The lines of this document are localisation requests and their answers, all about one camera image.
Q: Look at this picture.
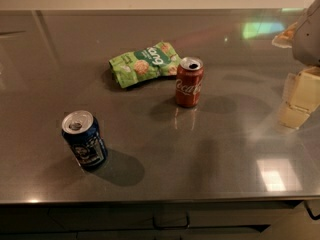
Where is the black drawer handle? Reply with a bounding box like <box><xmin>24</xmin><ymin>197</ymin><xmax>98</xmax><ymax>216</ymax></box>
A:
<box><xmin>152</xmin><ymin>212</ymin><xmax>190</xmax><ymax>230</ymax></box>

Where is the green snack bag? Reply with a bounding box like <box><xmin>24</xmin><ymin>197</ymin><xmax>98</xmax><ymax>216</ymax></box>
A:
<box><xmin>109</xmin><ymin>42</ymin><xmax>181</xmax><ymax>88</ymax></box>

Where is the black handle at right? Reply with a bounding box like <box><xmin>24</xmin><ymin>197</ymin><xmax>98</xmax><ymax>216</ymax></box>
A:
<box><xmin>303</xmin><ymin>201</ymin><xmax>320</xmax><ymax>221</ymax></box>

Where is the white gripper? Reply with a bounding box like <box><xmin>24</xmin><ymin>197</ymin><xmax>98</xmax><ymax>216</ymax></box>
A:
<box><xmin>272</xmin><ymin>0</ymin><xmax>320</xmax><ymax>129</ymax></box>

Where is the red coca-cola can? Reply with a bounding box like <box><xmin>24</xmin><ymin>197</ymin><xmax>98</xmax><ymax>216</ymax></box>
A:
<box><xmin>175</xmin><ymin>57</ymin><xmax>204</xmax><ymax>108</ymax></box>

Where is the blue pepsi can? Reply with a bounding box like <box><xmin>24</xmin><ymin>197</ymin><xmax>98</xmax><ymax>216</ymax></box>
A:
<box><xmin>61</xmin><ymin>110</ymin><xmax>108</xmax><ymax>170</ymax></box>

